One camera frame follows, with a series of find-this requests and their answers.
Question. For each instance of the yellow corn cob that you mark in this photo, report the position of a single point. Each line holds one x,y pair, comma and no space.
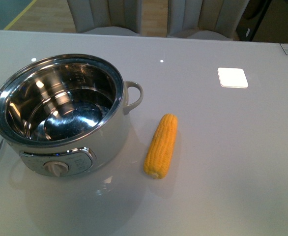
159,156

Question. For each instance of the cream electric cooking pot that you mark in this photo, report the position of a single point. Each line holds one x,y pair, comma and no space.
66,114

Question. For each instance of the beige left dining chair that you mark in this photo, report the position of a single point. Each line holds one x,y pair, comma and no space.
107,17

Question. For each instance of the beige dining chair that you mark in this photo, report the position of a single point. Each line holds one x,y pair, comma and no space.
107,17
204,19

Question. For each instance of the beige right dining chair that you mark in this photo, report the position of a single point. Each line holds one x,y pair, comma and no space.
204,19

